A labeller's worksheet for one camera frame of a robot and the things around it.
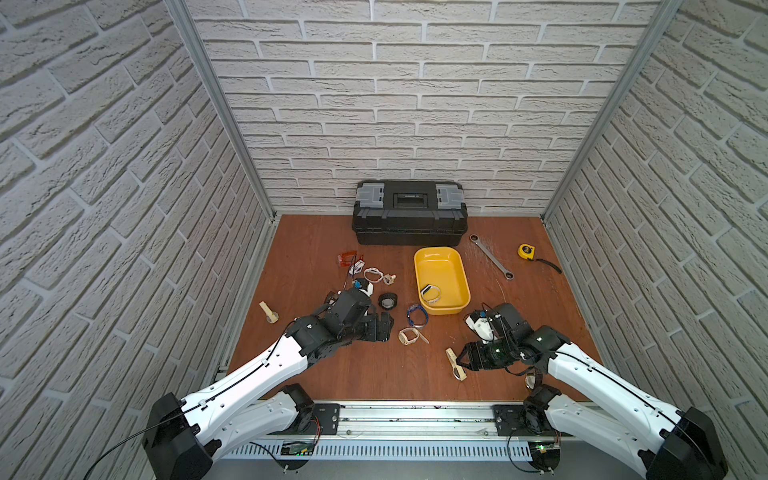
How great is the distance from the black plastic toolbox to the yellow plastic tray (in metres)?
0.05

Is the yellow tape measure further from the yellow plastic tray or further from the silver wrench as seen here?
the yellow plastic tray

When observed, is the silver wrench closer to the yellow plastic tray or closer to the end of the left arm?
the yellow plastic tray

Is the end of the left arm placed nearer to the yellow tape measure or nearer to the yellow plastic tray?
the yellow plastic tray

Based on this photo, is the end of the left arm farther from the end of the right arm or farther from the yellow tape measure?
the yellow tape measure

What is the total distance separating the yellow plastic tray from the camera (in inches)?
36.7

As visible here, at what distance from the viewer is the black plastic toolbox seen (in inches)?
39.1

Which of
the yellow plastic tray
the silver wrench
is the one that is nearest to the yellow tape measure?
the silver wrench

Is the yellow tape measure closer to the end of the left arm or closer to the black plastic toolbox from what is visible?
the black plastic toolbox

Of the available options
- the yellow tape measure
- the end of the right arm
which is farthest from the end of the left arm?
the yellow tape measure
